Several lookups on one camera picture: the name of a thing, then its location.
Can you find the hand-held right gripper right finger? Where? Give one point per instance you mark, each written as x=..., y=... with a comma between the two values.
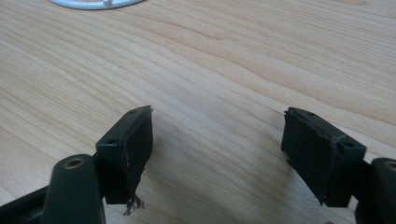
x=320, y=155

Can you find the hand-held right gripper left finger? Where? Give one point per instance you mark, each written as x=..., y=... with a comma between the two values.
x=124, y=155

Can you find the white round plate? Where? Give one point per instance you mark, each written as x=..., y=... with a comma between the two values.
x=95, y=3

